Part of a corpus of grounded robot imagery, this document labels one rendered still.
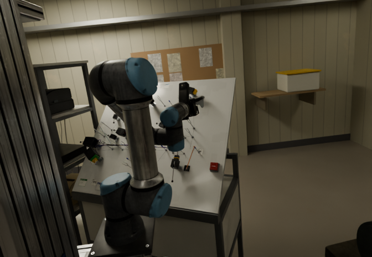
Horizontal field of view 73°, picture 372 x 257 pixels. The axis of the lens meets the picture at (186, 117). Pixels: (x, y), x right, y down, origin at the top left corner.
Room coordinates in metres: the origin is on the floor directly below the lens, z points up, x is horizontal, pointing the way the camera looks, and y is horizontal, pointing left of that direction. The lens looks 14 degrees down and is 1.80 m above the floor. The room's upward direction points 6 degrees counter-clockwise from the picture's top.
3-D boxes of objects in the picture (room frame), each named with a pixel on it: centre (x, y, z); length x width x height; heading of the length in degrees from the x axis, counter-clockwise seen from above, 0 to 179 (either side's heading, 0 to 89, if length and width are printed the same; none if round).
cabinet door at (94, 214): (1.69, 0.65, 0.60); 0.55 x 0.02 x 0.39; 66
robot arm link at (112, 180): (0.84, 0.28, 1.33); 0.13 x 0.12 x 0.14; 66
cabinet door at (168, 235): (1.46, 0.14, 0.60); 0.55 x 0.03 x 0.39; 66
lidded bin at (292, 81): (3.89, -1.80, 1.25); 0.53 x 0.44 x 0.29; 92
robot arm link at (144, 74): (0.79, 0.16, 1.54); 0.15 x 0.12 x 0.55; 66
